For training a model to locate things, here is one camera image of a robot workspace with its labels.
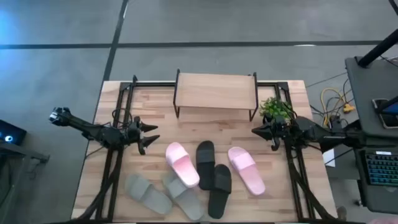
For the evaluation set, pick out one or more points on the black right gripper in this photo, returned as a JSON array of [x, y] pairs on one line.
[[276, 132]]

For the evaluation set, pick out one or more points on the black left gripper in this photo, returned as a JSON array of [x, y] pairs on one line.
[[135, 133]]

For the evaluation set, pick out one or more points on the pink slide sandal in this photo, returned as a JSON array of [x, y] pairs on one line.
[[245, 169], [182, 165]]

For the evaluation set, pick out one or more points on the grey slide sandal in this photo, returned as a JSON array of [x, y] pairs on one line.
[[183, 199], [146, 194]]

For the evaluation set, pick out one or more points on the black slide sandal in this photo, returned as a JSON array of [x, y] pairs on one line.
[[220, 193], [205, 161]]

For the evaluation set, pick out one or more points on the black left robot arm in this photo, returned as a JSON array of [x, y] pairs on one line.
[[102, 133]]

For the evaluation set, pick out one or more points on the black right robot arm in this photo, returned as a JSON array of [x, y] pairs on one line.
[[311, 132]]

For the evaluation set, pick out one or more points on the green plant in white pot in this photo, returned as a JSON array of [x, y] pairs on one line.
[[275, 107]]

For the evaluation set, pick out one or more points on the white paper sheet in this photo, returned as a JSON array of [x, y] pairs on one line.
[[329, 158]]

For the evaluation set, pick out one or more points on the grey side desk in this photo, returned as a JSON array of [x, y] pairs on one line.
[[367, 93]]

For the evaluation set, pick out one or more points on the black smartphone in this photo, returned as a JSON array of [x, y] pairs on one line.
[[387, 119]]

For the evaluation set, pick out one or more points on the backlit computer keyboard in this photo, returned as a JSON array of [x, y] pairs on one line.
[[382, 169]]

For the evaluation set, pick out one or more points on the grey metal stand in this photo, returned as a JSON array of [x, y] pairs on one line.
[[18, 154]]

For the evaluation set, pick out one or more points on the grey keyboard desk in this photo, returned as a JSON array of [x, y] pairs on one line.
[[377, 199]]

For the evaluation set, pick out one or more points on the black device with blue light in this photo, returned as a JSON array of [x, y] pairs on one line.
[[11, 133]]

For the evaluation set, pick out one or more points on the black pole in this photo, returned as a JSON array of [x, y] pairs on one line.
[[377, 49]]

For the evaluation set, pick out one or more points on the black metal rig frame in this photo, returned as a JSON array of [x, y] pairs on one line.
[[110, 174]]

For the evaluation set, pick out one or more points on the wooden shelf with black frame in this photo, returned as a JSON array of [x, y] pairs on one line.
[[214, 90]]

